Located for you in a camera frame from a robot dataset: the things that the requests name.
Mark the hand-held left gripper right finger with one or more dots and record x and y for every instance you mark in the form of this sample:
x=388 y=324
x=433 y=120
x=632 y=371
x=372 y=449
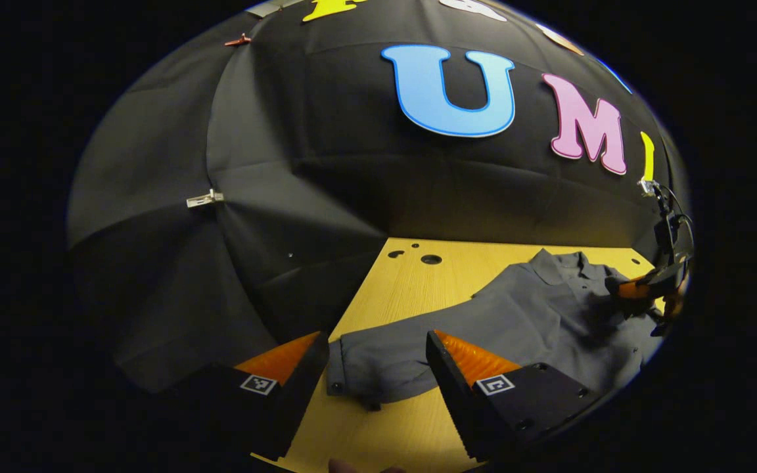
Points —
x=447 y=387

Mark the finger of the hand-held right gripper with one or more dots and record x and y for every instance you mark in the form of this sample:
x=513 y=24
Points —
x=631 y=288
x=673 y=302

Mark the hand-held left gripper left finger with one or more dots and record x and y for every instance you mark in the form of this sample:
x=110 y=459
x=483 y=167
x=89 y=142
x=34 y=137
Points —
x=299 y=381

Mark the grey collared shirt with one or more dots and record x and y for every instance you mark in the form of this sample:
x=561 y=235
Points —
x=523 y=328

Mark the black backdrop cloth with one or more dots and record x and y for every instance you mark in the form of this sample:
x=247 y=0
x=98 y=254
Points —
x=273 y=197

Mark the white spring clip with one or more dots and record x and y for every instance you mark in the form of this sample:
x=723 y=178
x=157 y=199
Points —
x=204 y=198

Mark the red spring clip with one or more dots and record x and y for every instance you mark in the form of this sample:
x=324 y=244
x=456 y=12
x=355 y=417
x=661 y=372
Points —
x=238 y=41

